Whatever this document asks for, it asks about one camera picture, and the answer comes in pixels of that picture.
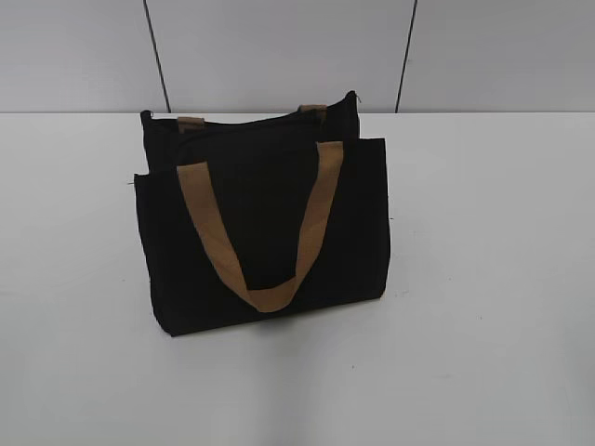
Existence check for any black canvas tote bag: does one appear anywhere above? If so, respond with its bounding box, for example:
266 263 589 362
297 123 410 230
134 92 390 336

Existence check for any tan front bag handle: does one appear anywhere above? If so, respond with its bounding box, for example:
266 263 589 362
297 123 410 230
177 141 344 313

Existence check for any tan rear bag handle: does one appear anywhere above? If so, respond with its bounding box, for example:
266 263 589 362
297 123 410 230
177 104 327 134

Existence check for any tan bag handle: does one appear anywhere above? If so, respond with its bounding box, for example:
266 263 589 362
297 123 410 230
177 104 327 134
177 141 344 313

